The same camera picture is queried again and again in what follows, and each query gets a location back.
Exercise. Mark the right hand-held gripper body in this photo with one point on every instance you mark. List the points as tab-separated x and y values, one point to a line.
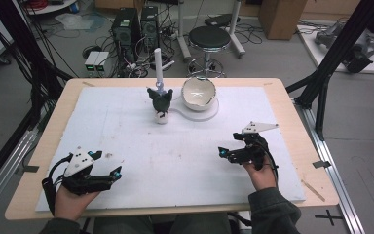
256	151

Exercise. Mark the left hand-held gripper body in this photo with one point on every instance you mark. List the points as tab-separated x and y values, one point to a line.
78	162

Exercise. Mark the dark eared figurine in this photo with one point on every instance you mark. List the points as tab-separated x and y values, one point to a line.
160	101

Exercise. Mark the white stand with pole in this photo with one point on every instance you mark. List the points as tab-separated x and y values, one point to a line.
158	65

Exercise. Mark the person's right hand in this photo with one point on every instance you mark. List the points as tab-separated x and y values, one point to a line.
263	178

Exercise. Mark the person's left hand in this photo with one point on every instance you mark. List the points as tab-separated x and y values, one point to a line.
68	204

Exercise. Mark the black tape piece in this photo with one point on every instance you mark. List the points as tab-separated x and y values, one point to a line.
321	164
30	168

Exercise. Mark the white foam board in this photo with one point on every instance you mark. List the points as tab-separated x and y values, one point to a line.
162	162

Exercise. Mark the white eggshell-shaped bowl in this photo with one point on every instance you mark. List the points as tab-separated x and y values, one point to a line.
197	94

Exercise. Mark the thin wooden stick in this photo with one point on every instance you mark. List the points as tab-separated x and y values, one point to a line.
313	190

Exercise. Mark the white power supply box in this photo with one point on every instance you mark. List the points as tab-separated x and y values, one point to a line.
91	61
103	61

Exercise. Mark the black round stool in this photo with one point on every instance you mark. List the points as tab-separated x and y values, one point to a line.
209	37

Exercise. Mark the white platform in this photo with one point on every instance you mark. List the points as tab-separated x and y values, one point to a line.
318	55

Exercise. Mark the black flat pad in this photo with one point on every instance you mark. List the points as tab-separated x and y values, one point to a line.
220	20

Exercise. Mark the brown cardboard box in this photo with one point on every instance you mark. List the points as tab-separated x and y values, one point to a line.
280	18

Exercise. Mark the black computer tower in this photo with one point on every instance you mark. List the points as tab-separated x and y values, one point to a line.
149	26
126	29

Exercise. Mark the clear plastic sheet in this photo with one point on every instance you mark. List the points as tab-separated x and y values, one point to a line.
78	21

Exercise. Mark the grey device on platform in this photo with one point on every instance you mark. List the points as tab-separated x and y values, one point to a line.
357	48

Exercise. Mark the round white table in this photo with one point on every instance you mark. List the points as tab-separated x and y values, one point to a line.
50	6

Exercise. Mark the aluminium rail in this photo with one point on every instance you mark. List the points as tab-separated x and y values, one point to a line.
3	175
332	169

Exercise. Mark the white metal frame leg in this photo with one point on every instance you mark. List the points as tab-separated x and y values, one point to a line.
183	32
235	29

